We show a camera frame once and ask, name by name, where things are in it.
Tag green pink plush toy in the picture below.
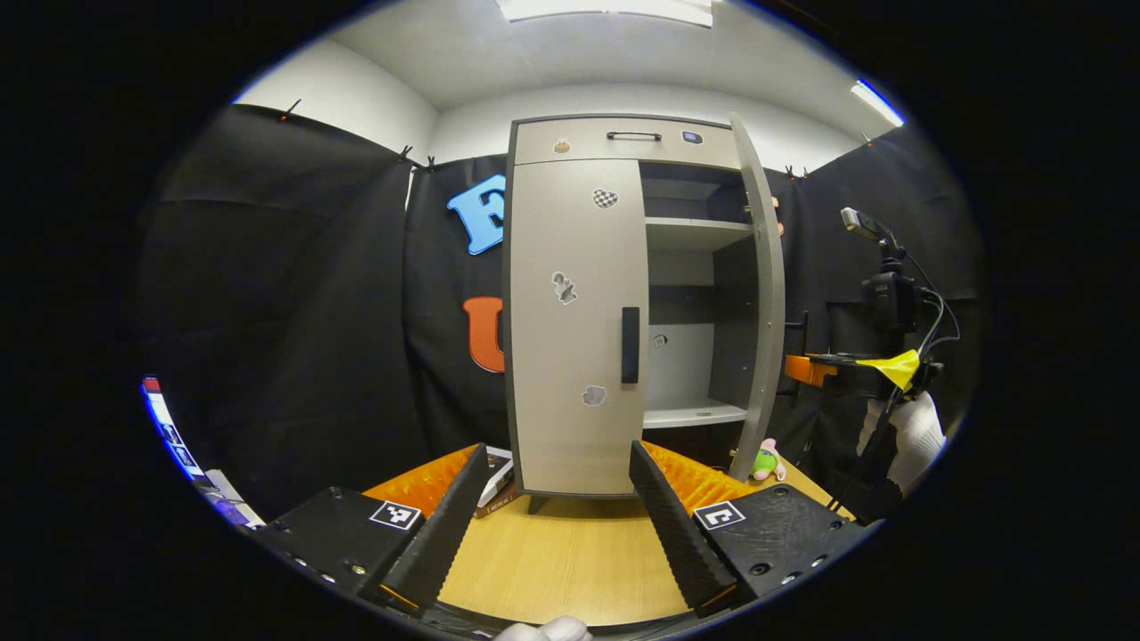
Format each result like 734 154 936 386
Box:
751 438 787 483

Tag white printed booklet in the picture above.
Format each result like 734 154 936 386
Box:
476 445 519 519

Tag black backdrop cloth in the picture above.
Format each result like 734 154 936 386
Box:
138 102 985 526

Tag grey double-door shoe cabinet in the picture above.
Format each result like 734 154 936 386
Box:
501 113 810 515

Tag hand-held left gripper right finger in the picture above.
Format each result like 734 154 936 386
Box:
628 439 872 620

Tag black cable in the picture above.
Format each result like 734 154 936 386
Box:
904 254 961 359

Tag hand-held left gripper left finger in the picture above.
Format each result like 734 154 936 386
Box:
256 442 491 615

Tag large ceiling light panel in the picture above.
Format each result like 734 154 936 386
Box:
494 0 713 28

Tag black door handle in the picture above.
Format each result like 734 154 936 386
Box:
621 307 641 385

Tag white cabinet shelf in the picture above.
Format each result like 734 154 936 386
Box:
643 401 747 430
646 218 754 252

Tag printed paper sheets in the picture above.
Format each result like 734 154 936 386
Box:
141 376 266 528

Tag grey shoe cabinet door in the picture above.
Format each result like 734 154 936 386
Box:
506 158 651 498
729 113 810 482

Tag small ceiling light panel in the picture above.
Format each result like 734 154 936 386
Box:
849 78 906 128

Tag grey cabinet drawer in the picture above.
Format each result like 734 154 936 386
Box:
514 118 742 170

